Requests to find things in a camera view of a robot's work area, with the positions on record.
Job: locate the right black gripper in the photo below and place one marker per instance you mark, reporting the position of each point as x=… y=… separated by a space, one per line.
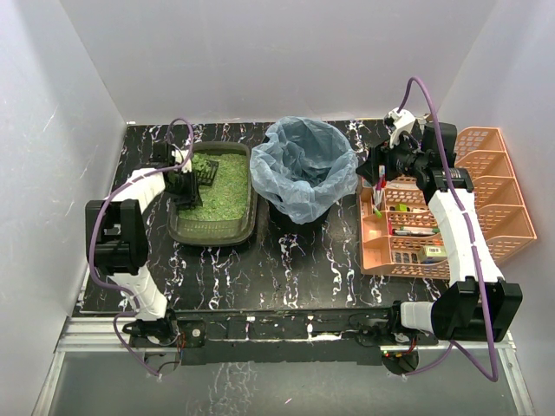
x=377 y=158

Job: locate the orange desk organizer tray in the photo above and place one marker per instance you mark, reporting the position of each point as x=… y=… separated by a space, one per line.
x=395 y=228

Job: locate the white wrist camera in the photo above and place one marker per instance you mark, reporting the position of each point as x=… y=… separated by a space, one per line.
x=397 y=122
x=182 y=159

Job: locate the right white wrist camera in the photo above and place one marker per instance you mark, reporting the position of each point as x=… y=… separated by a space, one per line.
x=397 y=122

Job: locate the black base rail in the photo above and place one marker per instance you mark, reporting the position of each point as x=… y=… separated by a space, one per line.
x=371 y=337

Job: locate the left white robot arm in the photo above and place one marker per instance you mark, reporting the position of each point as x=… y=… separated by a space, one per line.
x=117 y=244

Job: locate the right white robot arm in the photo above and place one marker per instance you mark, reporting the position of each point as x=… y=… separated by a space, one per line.
x=479 y=304

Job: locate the green litter pellets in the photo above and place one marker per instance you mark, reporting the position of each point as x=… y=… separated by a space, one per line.
x=227 y=198

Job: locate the blue plastic bag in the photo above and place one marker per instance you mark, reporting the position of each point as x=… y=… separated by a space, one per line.
x=303 y=168

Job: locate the orange file rack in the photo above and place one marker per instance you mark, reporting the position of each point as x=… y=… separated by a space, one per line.
x=500 y=207

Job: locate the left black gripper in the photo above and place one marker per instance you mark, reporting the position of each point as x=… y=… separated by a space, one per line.
x=191 y=186

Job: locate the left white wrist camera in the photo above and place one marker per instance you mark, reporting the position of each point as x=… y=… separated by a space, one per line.
x=182 y=159

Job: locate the black litter scoop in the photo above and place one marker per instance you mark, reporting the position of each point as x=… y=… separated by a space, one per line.
x=205 y=171

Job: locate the dark green litter box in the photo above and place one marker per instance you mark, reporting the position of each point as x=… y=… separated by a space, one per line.
x=215 y=233

